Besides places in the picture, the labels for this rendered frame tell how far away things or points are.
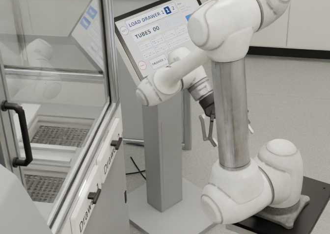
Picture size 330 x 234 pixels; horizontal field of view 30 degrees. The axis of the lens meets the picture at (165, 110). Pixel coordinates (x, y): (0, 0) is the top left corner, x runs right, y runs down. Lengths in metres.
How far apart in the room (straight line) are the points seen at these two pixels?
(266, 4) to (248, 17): 0.08
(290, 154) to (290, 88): 2.48
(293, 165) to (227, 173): 0.25
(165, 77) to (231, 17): 0.51
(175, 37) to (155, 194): 0.92
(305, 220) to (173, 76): 0.69
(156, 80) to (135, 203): 1.36
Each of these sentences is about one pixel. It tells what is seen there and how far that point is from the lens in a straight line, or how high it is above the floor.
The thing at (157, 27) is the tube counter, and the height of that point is 1.11.
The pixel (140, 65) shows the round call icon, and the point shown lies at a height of 1.02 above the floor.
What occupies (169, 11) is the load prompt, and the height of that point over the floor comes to 1.15.
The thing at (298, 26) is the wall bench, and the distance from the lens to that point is 4.81.
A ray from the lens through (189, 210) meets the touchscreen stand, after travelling 3.37.
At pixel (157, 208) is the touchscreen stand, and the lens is 3.37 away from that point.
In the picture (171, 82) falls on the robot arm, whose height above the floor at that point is 1.21.
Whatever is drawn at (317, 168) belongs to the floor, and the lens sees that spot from 3.80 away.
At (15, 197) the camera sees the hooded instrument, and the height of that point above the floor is 1.62.
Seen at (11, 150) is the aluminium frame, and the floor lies 1.41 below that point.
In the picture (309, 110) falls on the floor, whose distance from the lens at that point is 4.33.
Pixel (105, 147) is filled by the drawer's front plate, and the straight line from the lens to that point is 2.32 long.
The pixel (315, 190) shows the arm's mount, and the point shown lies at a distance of 2.38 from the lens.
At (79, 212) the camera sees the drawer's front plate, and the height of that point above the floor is 0.92.
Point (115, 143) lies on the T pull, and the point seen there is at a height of 0.91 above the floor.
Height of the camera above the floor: 2.27
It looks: 32 degrees down
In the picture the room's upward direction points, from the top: 2 degrees counter-clockwise
